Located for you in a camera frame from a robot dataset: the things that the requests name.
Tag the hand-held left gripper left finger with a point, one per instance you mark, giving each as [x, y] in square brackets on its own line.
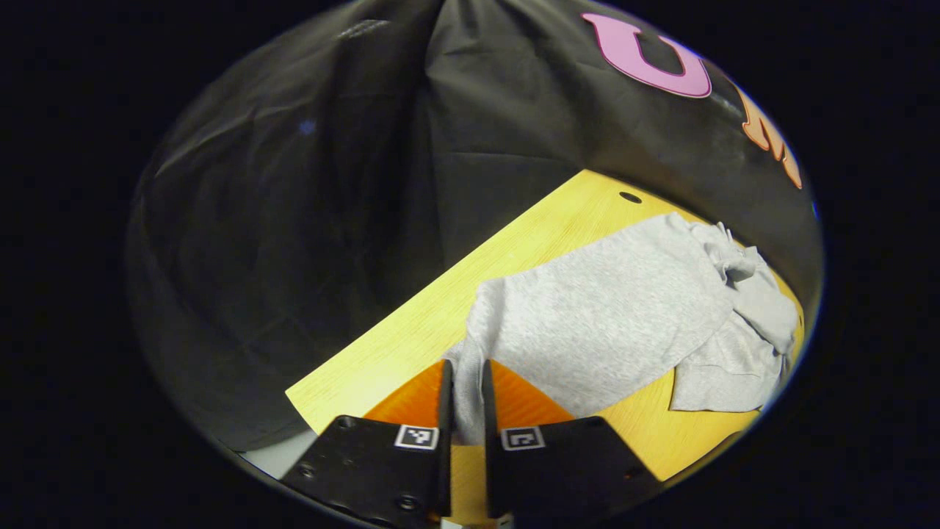
[446, 397]

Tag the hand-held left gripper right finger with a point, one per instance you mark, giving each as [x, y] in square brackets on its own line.
[487, 400]

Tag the grey zip-neck sweatshirt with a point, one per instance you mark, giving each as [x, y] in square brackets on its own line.
[609, 316]

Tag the black backdrop cloth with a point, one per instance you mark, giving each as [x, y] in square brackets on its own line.
[330, 220]

